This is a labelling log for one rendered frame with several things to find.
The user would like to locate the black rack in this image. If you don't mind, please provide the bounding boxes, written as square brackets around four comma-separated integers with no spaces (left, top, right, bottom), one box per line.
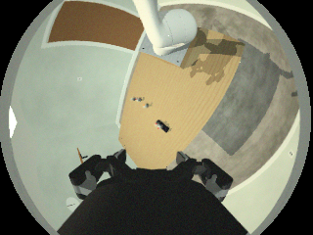
[157,119,169,132]

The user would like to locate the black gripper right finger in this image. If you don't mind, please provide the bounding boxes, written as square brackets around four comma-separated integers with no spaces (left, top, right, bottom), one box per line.
[162,151,234,202]

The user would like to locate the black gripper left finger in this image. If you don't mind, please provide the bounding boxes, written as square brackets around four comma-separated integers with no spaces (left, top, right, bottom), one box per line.
[68,149,142,200]

